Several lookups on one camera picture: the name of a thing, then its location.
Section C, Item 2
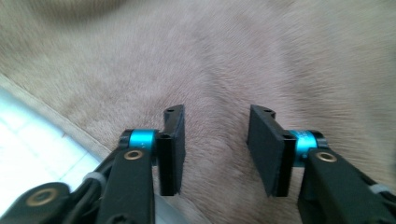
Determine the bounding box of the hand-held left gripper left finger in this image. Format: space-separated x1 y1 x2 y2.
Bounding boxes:
96 104 187 224

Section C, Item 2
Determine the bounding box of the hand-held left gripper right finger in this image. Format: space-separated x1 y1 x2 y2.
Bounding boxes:
247 104 396 224

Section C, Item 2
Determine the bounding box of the tan towel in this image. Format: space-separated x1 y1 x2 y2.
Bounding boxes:
0 0 396 224

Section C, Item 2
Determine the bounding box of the white grid mat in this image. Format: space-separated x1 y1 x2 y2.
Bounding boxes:
0 85 188 224

